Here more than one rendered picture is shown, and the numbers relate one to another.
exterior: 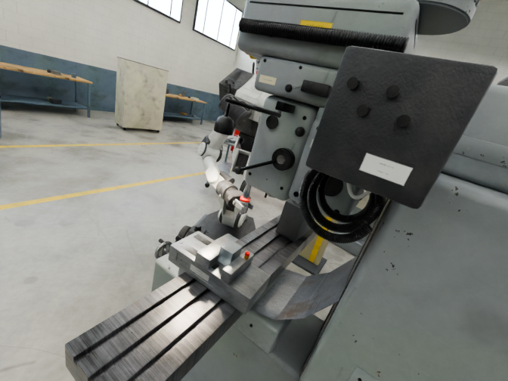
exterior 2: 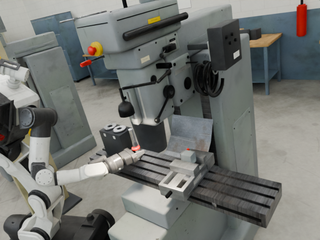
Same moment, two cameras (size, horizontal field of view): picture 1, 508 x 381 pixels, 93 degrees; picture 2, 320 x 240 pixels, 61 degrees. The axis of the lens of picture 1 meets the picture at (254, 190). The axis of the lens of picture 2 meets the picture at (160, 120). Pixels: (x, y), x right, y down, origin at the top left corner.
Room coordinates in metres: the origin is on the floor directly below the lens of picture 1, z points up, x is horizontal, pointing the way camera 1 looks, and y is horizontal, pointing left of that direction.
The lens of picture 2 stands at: (0.46, 1.24, 1.91)
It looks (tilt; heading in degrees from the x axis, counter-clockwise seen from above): 24 degrees down; 286
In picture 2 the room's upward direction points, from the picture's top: 13 degrees counter-clockwise
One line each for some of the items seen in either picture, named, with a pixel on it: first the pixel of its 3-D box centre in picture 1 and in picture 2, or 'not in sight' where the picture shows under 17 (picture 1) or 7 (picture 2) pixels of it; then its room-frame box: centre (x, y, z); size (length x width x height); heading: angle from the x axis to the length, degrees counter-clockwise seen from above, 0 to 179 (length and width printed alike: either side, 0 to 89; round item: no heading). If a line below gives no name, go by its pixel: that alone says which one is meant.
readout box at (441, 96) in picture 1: (383, 127); (226, 44); (0.44, -0.18, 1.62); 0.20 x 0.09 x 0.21; 63
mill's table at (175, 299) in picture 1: (246, 266); (168, 173); (0.85, -0.06, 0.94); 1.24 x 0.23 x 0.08; 153
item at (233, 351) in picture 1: (224, 332); (176, 229); (0.88, -0.05, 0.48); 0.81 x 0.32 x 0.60; 63
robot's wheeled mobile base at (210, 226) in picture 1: (229, 225); (48, 237); (1.74, 0.12, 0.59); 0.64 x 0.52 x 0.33; 173
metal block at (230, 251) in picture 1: (230, 253); (188, 157); (0.70, 0.02, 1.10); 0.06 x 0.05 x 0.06; 155
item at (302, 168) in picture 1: (337, 167); (167, 78); (0.78, -0.24, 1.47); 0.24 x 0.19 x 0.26; 153
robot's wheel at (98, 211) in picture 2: not in sight; (101, 220); (1.46, -0.12, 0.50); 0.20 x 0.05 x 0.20; 173
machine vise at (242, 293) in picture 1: (219, 262); (187, 170); (0.71, 0.05, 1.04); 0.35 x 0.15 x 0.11; 65
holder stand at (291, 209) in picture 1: (298, 215); (118, 140); (1.21, -0.28, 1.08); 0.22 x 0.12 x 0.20; 150
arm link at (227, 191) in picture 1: (232, 196); (123, 159); (1.04, 0.09, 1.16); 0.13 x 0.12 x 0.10; 134
